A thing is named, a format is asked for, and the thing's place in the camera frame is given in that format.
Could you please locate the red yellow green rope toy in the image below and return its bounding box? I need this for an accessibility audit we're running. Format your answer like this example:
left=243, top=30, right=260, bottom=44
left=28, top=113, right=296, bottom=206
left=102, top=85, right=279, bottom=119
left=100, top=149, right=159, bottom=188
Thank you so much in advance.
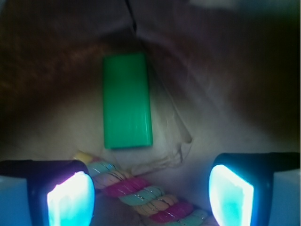
left=73, top=151, right=208, bottom=226

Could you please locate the brown paper bag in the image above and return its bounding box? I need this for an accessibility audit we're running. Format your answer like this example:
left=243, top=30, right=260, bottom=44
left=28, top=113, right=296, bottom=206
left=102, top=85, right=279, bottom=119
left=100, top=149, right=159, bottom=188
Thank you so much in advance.
left=0, top=0, right=301, bottom=226

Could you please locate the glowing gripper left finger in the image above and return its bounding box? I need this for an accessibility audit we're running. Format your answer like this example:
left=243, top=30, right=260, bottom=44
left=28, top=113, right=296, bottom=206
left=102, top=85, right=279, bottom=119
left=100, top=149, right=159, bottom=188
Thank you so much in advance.
left=0, top=160, right=95, bottom=226

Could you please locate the green block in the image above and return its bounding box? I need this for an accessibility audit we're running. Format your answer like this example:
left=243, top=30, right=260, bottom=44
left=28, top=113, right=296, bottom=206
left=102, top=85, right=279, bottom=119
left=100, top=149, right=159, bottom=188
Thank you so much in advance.
left=103, top=53, right=153, bottom=149

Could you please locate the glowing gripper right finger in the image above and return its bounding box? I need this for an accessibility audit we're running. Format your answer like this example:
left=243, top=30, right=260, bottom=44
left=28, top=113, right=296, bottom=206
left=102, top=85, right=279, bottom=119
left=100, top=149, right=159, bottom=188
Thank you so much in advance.
left=208, top=153, right=301, bottom=226

